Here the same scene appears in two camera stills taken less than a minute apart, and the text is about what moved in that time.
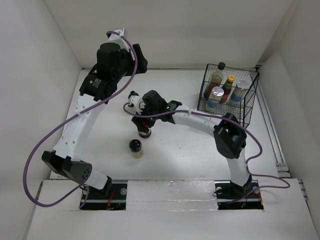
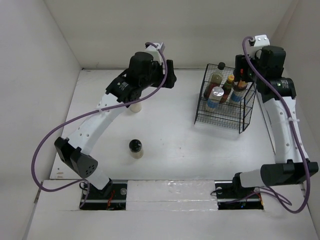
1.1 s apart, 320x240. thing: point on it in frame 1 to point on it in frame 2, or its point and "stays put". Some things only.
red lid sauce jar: [144, 134] to [241, 85]
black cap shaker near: [135, 148] stays put
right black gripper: [139, 121] to [239, 64]
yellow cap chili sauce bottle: [227, 88] stays put
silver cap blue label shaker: [239, 90] stays put
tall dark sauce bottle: [215, 80] stays put
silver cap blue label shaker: [216, 93] stays put
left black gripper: [141, 61] to [170, 78]
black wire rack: [229, 92] stays put
